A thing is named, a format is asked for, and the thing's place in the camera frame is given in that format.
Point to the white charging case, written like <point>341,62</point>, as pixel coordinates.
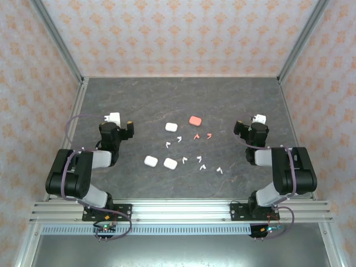
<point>171,127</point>
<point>151,161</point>
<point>170,163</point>

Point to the pink charging case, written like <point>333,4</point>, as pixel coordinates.
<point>195,121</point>

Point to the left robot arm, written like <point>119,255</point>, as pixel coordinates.
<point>72,178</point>

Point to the small circuit board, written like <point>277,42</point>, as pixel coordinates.
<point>269,229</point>
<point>105,228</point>

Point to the grey metal panel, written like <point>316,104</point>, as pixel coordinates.
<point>180,250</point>

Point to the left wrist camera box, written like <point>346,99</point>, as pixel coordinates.
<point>113,116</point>

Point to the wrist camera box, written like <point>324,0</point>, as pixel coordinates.
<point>113,116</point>
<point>261,118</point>

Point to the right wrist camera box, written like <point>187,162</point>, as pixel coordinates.
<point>261,118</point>

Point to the aluminium side rail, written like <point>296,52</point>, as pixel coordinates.
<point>75,111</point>
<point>289,111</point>

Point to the aluminium frame post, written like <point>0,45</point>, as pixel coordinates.
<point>302,41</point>
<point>58,39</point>

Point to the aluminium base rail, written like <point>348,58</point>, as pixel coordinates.
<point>180,211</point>

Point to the aluminium frame leg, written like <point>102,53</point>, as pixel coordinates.
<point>27,244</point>
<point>332,244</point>

